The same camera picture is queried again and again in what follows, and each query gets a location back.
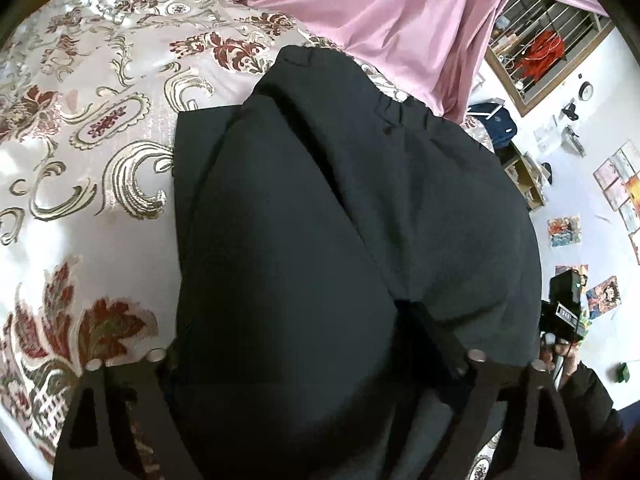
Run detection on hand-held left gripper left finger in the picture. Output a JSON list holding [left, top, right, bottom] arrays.
[[52, 349, 202, 480]]

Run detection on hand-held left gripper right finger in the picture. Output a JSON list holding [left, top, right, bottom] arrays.
[[395, 300, 582, 480]]

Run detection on small wall rack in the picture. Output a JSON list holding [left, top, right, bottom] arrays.
[[562, 127, 586, 157]]

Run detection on person's right hand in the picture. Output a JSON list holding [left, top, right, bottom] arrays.
[[542, 332, 579, 389]]

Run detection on black trousers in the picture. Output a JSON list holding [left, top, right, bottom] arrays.
[[167, 45, 544, 480]]

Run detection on person's right forearm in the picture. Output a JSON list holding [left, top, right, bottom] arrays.
[[555, 363, 629, 462]]

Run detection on white paper sheet on wall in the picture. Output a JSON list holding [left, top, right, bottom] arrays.
[[534, 117, 559, 144]]

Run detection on dark blue bag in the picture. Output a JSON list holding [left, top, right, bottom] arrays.
[[467, 101, 516, 151]]

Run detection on wooden cubby shelf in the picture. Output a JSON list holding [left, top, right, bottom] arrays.
[[500, 142, 549, 211]]

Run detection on pink wall poster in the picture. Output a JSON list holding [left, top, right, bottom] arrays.
[[593, 158, 622, 194]]

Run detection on floral satin bedspread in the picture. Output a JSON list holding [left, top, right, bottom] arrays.
[[0, 0, 503, 480]]

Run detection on orange wall poster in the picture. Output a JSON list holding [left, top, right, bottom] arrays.
[[607, 175, 640, 211]]

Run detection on red hanging garment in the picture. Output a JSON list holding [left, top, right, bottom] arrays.
[[522, 30, 566, 81]]

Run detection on pink curtain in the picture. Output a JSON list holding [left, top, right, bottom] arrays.
[[237, 0, 611, 124]]

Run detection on barred window with wooden frame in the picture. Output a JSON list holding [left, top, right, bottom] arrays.
[[482, 0, 616, 118]]

